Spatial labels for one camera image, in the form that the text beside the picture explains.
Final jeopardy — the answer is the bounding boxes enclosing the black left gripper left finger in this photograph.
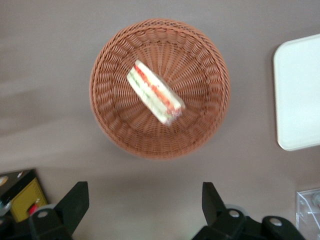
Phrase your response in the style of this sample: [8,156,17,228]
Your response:
[28,181,90,240]

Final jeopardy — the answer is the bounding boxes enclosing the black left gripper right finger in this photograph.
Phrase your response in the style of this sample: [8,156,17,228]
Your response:
[193,181,248,240]

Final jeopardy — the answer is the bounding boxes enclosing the triangle sandwich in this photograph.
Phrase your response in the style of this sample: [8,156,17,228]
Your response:
[126,59,187,126]

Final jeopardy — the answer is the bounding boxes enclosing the brown round wicker basket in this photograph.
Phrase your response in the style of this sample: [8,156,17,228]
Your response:
[89,17,231,161]

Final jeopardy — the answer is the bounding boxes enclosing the beige plastic tray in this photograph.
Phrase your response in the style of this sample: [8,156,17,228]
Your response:
[272,33,320,152]

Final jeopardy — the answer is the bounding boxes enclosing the red warmer knob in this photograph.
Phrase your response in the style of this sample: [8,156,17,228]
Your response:
[27,203,40,215]

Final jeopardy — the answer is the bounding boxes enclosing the black food warmer machine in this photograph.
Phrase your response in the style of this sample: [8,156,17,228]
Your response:
[0,169,49,225]

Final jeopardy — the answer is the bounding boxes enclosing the clear acrylic bottle rack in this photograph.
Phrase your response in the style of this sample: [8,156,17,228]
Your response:
[295,188,320,232]

